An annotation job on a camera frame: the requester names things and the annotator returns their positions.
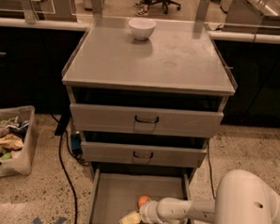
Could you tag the crumpled yellow snack bag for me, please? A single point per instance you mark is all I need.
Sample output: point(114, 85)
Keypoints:
point(11, 142)

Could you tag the grey metal drawer cabinet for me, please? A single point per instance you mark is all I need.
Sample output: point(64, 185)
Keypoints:
point(176, 68)

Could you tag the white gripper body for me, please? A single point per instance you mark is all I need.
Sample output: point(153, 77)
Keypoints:
point(149, 210)

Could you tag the top grey drawer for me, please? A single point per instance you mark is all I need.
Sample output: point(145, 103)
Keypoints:
point(152, 121)

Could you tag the white ceramic bowl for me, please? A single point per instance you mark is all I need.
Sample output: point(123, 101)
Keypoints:
point(142, 28)

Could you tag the bottom grey drawer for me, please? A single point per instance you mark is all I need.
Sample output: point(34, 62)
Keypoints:
point(115, 195)

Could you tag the grey drawer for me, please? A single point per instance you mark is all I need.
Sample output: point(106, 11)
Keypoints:
point(143, 155)
point(115, 195)
point(152, 121)

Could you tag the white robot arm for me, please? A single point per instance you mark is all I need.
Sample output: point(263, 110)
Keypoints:
point(242, 198)

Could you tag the blue power box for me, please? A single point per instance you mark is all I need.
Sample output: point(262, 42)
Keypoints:
point(75, 143)

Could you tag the orange fruit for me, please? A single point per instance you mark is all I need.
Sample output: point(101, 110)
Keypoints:
point(142, 200)

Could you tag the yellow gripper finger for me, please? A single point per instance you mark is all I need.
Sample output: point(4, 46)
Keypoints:
point(131, 218)

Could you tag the clear plastic storage bin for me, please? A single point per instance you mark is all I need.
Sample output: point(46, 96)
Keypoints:
point(21, 122)

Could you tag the middle grey drawer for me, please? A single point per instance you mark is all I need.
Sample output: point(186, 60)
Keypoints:
point(143, 155)

